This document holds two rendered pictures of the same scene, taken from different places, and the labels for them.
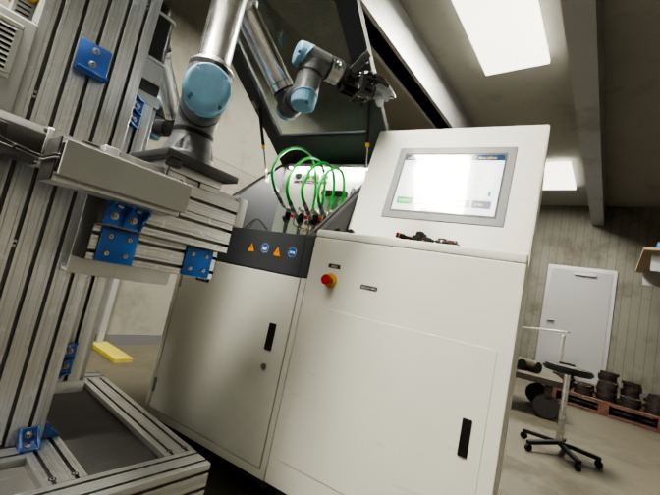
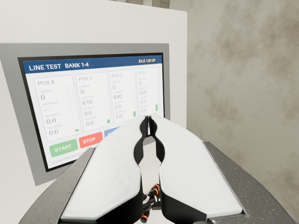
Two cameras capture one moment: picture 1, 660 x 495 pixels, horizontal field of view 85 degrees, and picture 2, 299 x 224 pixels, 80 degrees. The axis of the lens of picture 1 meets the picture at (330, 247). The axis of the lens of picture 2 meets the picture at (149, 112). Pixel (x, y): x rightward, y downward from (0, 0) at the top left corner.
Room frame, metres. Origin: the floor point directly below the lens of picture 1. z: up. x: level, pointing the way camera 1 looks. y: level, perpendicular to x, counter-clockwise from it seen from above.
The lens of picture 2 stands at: (1.12, 0.01, 1.52)
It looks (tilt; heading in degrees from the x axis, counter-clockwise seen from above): 28 degrees down; 292
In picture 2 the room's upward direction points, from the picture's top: 6 degrees clockwise
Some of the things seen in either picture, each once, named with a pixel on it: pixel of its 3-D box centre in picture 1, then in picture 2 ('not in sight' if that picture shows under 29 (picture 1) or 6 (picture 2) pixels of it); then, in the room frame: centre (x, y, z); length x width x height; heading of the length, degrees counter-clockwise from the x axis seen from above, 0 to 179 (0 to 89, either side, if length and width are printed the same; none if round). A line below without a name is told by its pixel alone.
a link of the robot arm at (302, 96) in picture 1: (303, 92); not in sight; (1.05, 0.17, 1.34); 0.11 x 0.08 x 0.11; 26
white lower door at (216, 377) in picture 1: (218, 347); not in sight; (1.52, 0.36, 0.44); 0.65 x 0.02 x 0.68; 60
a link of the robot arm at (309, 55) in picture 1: (311, 60); not in sight; (1.03, 0.17, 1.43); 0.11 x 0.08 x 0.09; 116
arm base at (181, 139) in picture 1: (190, 149); not in sight; (1.04, 0.46, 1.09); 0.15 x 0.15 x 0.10
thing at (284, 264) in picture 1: (245, 247); not in sight; (1.54, 0.35, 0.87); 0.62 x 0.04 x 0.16; 60
